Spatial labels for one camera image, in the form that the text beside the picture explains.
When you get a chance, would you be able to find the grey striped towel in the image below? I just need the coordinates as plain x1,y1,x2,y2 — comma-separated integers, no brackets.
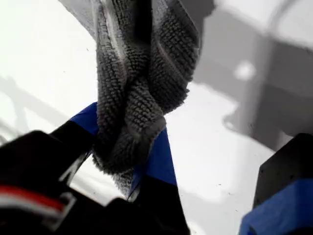
58,0,202,194

